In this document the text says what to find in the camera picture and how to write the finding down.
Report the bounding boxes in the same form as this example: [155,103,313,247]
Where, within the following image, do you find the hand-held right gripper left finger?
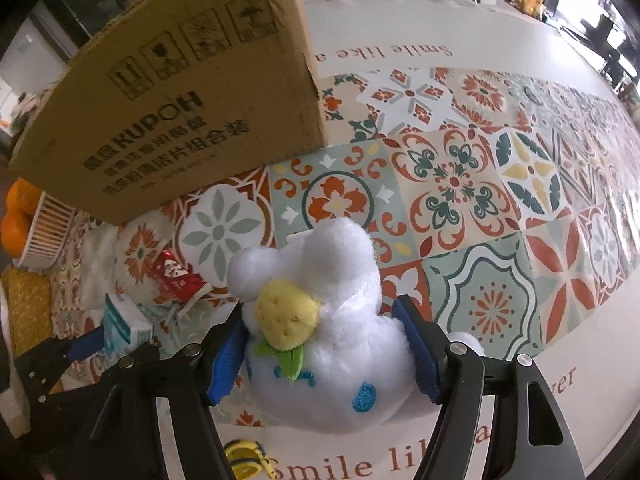
[70,307,251,480]

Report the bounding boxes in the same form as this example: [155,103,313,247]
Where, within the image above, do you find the yellow patterned cloth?
[6,267,55,356]

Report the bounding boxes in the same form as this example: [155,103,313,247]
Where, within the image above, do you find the yellow background boxes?
[501,0,550,17]

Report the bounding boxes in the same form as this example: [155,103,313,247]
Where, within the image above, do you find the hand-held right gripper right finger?
[391,295,587,480]

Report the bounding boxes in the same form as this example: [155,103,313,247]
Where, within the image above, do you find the small white teal carton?
[101,293,154,362]

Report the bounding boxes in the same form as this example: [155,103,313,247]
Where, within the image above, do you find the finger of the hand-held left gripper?
[12,327,108,411]

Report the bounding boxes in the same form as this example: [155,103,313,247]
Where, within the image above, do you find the white plush toy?
[227,217,484,436]

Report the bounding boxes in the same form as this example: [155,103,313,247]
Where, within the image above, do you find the yellow blue small toy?
[223,438,277,480]

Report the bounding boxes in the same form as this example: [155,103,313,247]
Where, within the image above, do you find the red snack packet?
[150,249,210,307]

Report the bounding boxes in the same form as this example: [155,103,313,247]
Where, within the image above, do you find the orange fruit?
[6,179,43,217]
[0,209,32,257]

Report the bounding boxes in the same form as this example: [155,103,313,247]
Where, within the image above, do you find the white slotted basket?
[12,192,77,273]

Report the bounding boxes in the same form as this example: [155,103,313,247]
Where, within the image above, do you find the brown cardboard box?
[9,0,331,226]

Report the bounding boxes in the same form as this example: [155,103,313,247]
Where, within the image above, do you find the patterned tile print tablecloth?
[0,0,640,480]

